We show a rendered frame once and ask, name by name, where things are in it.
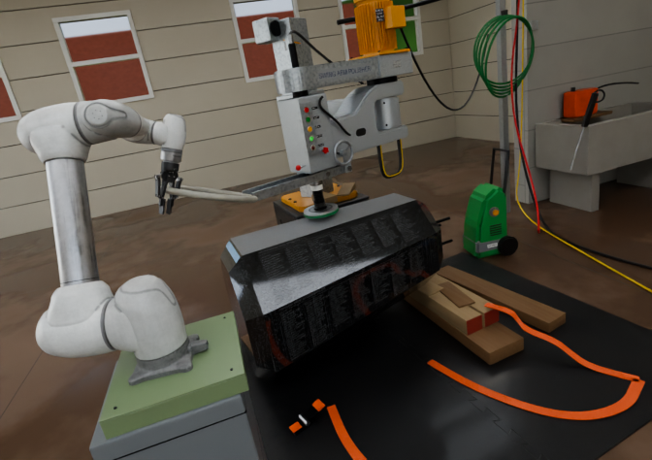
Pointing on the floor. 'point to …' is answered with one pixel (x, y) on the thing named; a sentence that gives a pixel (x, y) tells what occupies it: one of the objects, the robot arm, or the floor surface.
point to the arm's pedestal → (189, 435)
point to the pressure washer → (488, 218)
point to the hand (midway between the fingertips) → (165, 206)
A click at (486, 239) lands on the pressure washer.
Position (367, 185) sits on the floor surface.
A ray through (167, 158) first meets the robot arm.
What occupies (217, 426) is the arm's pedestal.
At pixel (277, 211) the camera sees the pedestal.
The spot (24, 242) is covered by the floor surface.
